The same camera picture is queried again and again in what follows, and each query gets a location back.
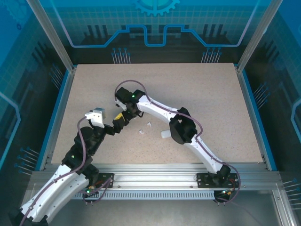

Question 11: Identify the blue table edge strip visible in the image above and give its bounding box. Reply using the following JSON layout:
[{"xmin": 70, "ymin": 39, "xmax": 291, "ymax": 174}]
[
  {"xmin": 239, "ymin": 68, "xmax": 278, "ymax": 171},
  {"xmin": 35, "ymin": 70, "xmax": 74, "ymax": 171}
]

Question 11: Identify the blue printed back panel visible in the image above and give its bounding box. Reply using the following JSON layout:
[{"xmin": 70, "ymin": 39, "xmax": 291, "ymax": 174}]
[{"xmin": 39, "ymin": 0, "xmax": 271, "ymax": 65}]

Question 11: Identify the blue printed side panel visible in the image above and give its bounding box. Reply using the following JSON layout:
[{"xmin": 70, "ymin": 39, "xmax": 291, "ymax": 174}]
[
  {"xmin": 244, "ymin": 0, "xmax": 301, "ymax": 179},
  {"xmin": 0, "ymin": 0, "xmax": 71, "ymax": 179}
]

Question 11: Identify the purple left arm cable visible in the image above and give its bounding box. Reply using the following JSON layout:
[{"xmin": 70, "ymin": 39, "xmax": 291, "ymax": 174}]
[{"xmin": 20, "ymin": 116, "xmax": 91, "ymax": 226}]

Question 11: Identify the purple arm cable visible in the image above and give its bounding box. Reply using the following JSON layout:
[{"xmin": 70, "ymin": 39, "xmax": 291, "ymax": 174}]
[
  {"xmin": 20, "ymin": 116, "xmax": 91, "ymax": 226},
  {"xmin": 114, "ymin": 79, "xmax": 241, "ymax": 179}
]

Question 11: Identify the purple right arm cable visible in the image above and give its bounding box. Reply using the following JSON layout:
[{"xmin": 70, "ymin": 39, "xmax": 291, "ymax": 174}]
[{"xmin": 114, "ymin": 79, "xmax": 241, "ymax": 179}]

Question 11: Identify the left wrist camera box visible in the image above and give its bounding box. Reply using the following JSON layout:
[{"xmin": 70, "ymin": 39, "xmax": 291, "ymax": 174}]
[{"xmin": 84, "ymin": 107, "xmax": 107, "ymax": 129}]

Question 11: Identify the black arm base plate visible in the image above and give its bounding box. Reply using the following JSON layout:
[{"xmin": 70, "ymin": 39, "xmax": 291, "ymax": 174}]
[
  {"xmin": 84, "ymin": 173, "xmax": 115, "ymax": 189},
  {"xmin": 196, "ymin": 173, "xmax": 241, "ymax": 189}
]

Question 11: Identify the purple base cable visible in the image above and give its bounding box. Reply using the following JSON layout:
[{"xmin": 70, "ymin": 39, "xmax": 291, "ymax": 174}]
[
  {"xmin": 81, "ymin": 177, "xmax": 115, "ymax": 206},
  {"xmin": 213, "ymin": 173, "xmax": 242, "ymax": 206}
]

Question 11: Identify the aluminium front rail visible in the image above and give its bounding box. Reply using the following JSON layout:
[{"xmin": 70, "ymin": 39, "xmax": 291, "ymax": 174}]
[{"xmin": 30, "ymin": 162, "xmax": 283, "ymax": 191}]

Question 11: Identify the slotted cable duct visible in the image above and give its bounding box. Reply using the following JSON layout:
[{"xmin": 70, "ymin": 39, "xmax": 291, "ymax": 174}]
[{"xmin": 72, "ymin": 190, "xmax": 216, "ymax": 201}]

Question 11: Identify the aluminium frame post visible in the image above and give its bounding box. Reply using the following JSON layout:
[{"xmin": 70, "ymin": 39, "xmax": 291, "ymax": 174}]
[
  {"xmin": 26, "ymin": 0, "xmax": 77, "ymax": 73},
  {"xmin": 236, "ymin": 0, "xmax": 285, "ymax": 73}
]

